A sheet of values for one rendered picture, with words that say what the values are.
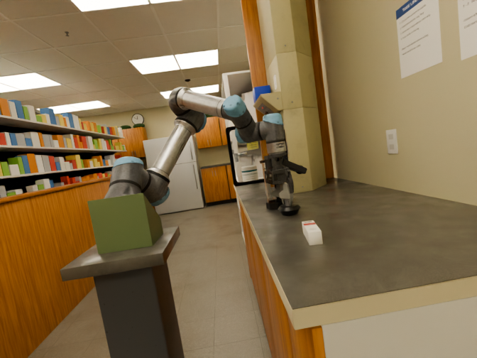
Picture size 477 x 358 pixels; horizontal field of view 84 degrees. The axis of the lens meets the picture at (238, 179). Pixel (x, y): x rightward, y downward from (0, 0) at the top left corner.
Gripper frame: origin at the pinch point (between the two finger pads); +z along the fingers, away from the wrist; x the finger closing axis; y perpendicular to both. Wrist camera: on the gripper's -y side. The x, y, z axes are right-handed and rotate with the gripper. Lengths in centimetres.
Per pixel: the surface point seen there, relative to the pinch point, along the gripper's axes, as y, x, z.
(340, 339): 24, 58, 12
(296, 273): 25, 45, 5
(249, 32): -27, -74, -100
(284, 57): -28, -36, -69
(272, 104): -19, -38, -46
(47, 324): 148, -149, 91
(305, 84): -40, -37, -55
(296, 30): -38, -36, -83
